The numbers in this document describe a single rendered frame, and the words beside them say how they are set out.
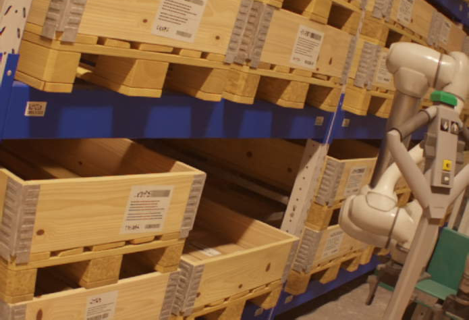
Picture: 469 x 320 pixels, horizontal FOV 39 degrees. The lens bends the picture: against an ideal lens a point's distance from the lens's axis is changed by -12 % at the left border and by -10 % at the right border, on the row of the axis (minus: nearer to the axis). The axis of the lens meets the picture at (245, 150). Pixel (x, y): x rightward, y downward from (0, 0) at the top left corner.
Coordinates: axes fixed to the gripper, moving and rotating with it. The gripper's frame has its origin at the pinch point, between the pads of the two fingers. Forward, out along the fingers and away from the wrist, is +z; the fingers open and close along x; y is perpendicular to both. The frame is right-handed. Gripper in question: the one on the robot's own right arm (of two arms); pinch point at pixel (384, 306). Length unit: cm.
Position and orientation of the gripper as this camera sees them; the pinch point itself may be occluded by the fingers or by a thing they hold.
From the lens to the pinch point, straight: 240.5
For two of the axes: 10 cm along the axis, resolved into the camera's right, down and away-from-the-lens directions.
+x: -7.4, -3.2, 5.9
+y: 6.2, 0.3, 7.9
